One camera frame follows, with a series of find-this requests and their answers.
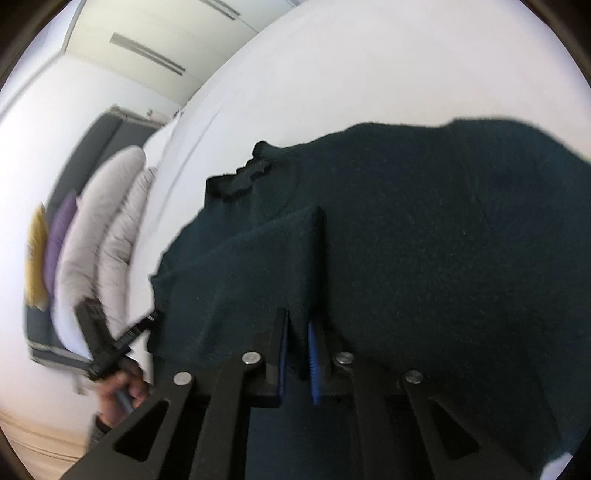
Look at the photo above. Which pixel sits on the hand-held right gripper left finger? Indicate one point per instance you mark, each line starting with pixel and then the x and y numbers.
pixel 278 369

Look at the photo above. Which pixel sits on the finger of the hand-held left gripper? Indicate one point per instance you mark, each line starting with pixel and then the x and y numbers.
pixel 138 328

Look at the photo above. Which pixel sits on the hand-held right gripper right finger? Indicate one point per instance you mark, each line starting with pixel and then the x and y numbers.
pixel 314 369

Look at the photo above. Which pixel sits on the dark green knit sweater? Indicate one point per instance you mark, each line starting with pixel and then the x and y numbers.
pixel 415 230

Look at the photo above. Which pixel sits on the person's left forearm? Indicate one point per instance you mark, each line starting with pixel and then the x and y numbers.
pixel 99 434

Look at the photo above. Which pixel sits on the person's left hand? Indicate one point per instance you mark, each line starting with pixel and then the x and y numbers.
pixel 124 392

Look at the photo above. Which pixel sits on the large white pillow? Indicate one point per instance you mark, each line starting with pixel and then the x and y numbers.
pixel 122 240

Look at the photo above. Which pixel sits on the folded white duvet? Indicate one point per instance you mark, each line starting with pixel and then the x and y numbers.
pixel 83 240

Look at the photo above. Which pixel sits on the yellow cushion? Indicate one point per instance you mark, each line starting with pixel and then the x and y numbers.
pixel 36 258

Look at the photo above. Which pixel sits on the purple cushion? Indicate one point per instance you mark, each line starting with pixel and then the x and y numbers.
pixel 59 235

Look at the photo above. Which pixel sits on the flat white pillow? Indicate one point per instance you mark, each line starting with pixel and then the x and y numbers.
pixel 159 147

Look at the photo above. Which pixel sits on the dark grey headboard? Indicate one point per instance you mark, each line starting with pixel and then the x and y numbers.
pixel 92 147

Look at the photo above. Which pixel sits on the long ceiling air vent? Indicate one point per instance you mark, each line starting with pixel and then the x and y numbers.
pixel 219 8
pixel 147 53

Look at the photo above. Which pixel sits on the white bed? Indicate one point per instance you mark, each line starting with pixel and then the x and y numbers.
pixel 369 69

